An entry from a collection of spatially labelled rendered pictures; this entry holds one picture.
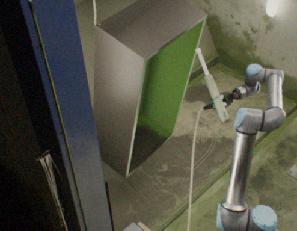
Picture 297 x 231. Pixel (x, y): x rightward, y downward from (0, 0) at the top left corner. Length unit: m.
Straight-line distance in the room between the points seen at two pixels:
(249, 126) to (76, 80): 1.02
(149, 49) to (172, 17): 0.34
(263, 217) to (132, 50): 1.17
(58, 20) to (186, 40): 1.49
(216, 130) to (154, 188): 0.95
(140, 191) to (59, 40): 2.29
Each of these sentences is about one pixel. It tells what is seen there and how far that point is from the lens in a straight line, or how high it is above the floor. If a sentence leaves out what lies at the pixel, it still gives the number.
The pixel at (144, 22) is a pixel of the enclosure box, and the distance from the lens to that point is 2.43.
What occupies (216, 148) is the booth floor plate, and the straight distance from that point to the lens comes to 3.93.
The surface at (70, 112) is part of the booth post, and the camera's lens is 1.61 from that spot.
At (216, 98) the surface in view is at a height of 1.23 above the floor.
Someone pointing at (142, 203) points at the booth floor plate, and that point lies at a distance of 3.48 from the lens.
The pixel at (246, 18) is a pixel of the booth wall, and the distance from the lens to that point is 4.52.
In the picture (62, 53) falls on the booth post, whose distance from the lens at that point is 1.48.
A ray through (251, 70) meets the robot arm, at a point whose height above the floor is 1.33.
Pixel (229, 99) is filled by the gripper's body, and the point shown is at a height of 1.17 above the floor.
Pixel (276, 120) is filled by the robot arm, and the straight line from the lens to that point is 2.23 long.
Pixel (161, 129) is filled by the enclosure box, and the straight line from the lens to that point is 3.44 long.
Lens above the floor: 2.84
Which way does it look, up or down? 45 degrees down
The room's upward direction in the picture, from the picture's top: 2 degrees clockwise
